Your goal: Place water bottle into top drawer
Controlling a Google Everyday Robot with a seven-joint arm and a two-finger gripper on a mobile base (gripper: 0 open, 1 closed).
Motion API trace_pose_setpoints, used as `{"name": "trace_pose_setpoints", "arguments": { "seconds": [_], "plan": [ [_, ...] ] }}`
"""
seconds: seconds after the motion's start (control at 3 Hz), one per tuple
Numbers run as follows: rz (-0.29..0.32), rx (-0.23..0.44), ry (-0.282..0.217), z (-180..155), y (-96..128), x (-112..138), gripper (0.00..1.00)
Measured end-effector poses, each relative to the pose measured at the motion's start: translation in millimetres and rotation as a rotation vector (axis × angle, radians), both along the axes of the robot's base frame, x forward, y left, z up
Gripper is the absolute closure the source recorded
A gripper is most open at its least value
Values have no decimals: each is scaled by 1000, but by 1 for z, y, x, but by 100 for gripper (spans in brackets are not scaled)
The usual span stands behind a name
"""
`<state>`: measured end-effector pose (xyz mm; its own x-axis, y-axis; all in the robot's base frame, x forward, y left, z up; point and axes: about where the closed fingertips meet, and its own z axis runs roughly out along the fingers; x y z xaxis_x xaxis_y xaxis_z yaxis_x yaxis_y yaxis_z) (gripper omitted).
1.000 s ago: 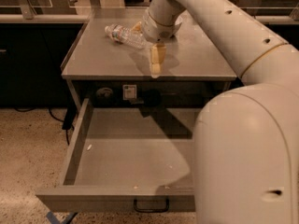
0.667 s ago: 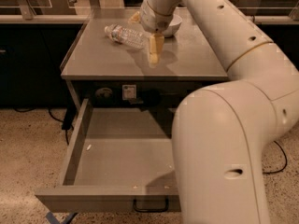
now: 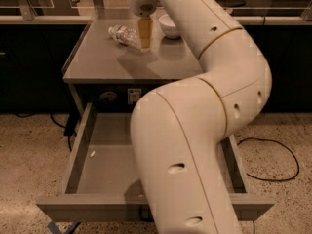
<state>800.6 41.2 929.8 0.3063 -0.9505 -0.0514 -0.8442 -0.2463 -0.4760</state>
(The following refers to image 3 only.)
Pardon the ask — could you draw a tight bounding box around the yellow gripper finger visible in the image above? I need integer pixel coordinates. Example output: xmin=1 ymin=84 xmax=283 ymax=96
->
xmin=137 ymin=17 xmax=153 ymax=49

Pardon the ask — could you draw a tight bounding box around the clear plastic water bottle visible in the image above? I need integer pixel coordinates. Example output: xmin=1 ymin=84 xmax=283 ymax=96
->
xmin=108 ymin=25 xmax=141 ymax=49

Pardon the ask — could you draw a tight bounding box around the white ceramic bowl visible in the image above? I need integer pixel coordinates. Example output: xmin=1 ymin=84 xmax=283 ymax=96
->
xmin=159 ymin=14 xmax=180 ymax=39

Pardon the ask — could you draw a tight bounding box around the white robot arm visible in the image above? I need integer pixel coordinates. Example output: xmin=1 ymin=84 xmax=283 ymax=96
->
xmin=131 ymin=0 xmax=272 ymax=234

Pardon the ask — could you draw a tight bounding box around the open grey top drawer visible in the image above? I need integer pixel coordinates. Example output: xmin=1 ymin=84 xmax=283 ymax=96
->
xmin=36 ymin=102 xmax=275 ymax=222

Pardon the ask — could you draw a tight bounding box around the grey metal cabinet table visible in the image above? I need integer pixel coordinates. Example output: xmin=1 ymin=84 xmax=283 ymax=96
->
xmin=63 ymin=8 xmax=203 ymax=113

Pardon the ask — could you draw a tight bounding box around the white wall outlet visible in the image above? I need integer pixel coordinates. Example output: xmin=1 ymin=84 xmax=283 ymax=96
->
xmin=128 ymin=89 xmax=142 ymax=104

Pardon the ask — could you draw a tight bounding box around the round grey wall socket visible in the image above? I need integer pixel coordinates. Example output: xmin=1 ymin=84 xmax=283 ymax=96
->
xmin=99 ymin=92 xmax=117 ymax=103

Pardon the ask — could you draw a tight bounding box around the black floor cable left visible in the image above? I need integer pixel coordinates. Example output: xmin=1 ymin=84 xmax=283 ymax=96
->
xmin=14 ymin=112 xmax=78 ymax=152

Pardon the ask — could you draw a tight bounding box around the black floor cable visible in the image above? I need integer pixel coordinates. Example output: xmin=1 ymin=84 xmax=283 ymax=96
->
xmin=236 ymin=136 xmax=300 ymax=182
xmin=14 ymin=112 xmax=78 ymax=152

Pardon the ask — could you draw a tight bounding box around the black floor cable right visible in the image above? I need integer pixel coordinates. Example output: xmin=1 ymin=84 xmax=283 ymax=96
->
xmin=236 ymin=136 xmax=300 ymax=182

